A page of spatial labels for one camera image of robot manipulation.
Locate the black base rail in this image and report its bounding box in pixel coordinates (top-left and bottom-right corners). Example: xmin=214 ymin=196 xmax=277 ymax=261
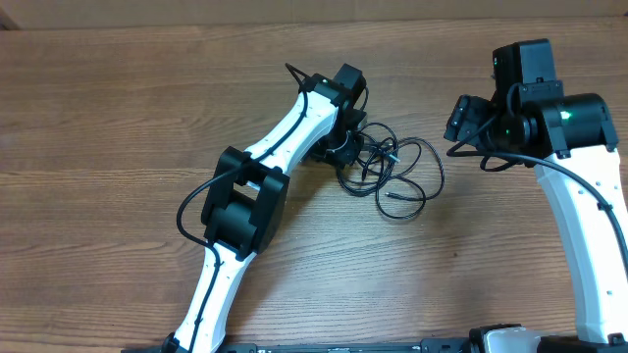
xmin=122 ymin=337 xmax=472 ymax=353

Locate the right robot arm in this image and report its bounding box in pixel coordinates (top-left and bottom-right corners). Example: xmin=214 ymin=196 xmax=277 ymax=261
xmin=444 ymin=39 xmax=627 ymax=352

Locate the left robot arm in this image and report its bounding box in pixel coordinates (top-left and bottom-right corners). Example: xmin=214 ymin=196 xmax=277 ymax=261
xmin=160 ymin=64 xmax=367 ymax=352

